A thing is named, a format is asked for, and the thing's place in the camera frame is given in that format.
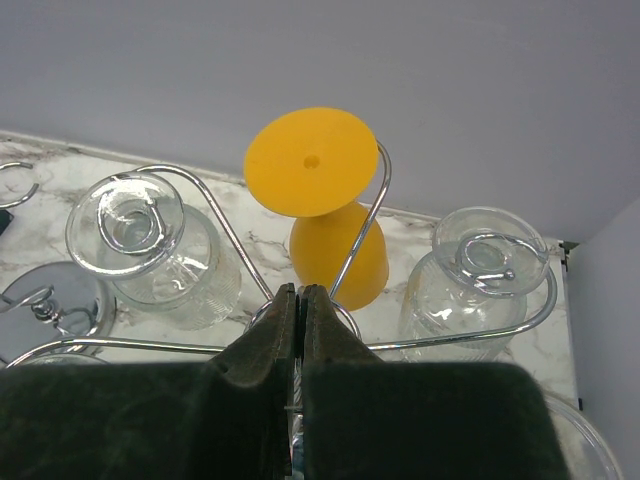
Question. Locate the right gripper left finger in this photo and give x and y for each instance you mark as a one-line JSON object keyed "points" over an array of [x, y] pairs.
{"points": [[224, 418]]}

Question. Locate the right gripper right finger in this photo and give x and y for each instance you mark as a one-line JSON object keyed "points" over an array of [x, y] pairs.
{"points": [[364, 418]]}

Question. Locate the clear ribbed wine glass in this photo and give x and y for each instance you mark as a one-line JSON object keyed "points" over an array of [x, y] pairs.
{"points": [[483, 264]]}

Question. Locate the small clear wine glass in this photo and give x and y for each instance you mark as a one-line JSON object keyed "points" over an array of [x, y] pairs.
{"points": [[157, 253]]}

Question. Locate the clear stemmed wine glass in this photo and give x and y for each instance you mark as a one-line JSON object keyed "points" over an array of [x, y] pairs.
{"points": [[586, 453]]}

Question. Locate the yellow plastic goblet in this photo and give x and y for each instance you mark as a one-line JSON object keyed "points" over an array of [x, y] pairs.
{"points": [[312, 165]]}

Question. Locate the tall clear flute glass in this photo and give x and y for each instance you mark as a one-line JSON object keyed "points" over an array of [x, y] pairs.
{"points": [[63, 359]]}

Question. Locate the round chrome glass rack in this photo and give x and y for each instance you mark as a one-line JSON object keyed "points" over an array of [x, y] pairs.
{"points": [[51, 302]]}

